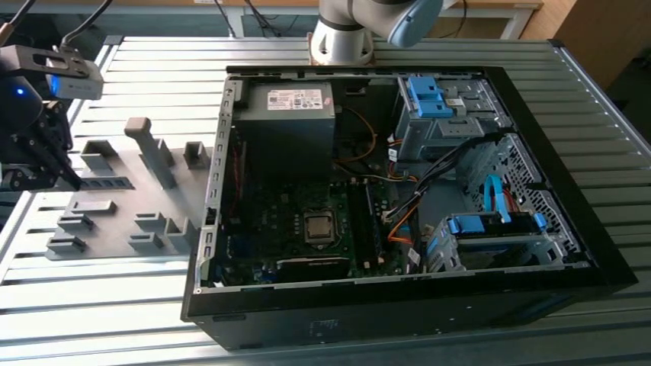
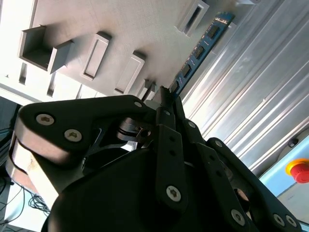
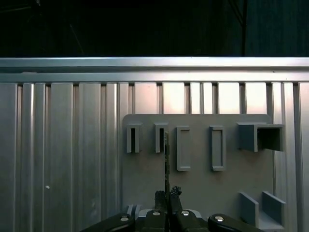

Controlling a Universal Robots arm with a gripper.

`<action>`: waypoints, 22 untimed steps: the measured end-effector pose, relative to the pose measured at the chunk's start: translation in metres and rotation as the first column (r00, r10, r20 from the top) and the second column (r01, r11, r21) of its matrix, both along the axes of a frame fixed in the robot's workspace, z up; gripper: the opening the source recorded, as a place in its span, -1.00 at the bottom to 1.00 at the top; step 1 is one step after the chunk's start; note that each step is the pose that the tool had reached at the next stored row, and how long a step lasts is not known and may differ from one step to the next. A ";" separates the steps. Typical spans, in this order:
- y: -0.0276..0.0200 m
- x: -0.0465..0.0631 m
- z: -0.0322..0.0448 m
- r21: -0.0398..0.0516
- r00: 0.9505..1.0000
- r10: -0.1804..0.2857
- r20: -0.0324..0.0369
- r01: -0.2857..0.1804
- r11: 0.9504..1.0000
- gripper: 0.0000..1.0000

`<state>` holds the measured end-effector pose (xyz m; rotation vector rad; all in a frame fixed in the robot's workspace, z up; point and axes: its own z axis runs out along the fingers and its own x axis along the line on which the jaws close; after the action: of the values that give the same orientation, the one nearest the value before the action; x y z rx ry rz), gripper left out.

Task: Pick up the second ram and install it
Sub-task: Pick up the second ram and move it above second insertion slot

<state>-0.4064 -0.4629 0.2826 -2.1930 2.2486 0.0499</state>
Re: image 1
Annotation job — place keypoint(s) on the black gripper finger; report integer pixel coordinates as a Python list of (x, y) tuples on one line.
[(25, 178), (57, 141)]

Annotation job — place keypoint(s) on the blue RAM stick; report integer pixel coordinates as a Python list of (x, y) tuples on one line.
[(106, 183)]

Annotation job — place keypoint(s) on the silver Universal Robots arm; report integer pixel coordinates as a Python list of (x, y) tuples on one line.
[(334, 38)]

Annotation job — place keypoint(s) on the grey parts rack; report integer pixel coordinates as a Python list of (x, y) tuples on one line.
[(132, 206)]

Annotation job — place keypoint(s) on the grey power supply unit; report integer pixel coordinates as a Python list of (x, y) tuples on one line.
[(284, 133)]

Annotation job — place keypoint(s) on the green motherboard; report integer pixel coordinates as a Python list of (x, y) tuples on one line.
[(274, 213)]

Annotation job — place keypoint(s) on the CPU socket with silver CPU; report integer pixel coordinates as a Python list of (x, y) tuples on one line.
[(320, 228)]

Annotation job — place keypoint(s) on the black graphics card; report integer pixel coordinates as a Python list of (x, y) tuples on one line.
[(309, 267)]

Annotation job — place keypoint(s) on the black open PC case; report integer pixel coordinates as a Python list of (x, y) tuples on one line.
[(356, 316)]

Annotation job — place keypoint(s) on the grey metal drive cage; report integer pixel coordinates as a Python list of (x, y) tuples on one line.
[(437, 137)]

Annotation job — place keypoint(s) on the hard disk in blue carrier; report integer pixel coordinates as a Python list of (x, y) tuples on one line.
[(467, 226)]

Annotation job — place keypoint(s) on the grey metal disk bay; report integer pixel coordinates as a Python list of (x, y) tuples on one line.
[(508, 248)]

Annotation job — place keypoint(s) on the brown wooden cabinet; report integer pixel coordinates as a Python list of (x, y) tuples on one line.
[(600, 38)]

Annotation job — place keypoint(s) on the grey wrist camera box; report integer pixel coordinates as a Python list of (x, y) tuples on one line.
[(76, 87)]

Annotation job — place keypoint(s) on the blue plastic drive bracket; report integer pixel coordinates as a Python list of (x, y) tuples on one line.
[(427, 99)]

